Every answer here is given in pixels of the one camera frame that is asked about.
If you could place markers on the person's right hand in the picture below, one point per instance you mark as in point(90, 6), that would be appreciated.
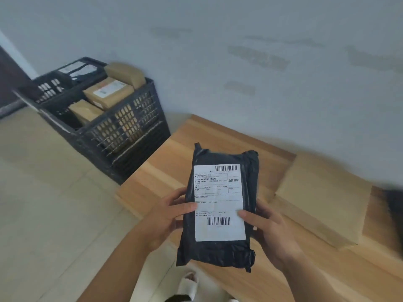
point(274, 235)

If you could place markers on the person's left hand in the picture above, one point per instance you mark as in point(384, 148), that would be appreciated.
point(160, 224)

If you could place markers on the person's left thumb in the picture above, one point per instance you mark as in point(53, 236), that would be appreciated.
point(185, 209)

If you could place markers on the person's right thumb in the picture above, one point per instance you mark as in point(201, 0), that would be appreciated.
point(252, 218)

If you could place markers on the black mailer parcel white label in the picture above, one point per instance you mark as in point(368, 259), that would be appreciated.
point(220, 185)

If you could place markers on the person's right forearm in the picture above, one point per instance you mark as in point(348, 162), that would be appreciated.
point(318, 276)

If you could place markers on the person's left forearm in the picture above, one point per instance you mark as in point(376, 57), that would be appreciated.
point(119, 267)

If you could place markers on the flat cardboard box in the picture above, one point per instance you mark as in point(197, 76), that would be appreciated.
point(324, 198)

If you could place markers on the white slipper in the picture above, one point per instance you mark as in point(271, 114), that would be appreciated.
point(188, 286)

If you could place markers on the black plastic crate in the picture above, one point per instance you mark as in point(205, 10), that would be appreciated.
point(132, 135)

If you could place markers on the cardboard box with white label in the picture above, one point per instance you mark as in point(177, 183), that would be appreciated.
point(108, 92)

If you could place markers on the small brown cardboard box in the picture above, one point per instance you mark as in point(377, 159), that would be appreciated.
point(85, 111)

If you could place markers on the dark object at table edge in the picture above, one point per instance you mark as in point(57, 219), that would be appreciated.
point(396, 207)

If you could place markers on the plain brown cardboard box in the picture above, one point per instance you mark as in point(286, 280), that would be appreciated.
point(126, 73)

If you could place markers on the black parcel with labels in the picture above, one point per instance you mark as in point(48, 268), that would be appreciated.
point(77, 69)

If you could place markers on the dark brown door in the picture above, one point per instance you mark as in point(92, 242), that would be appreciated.
point(11, 78)

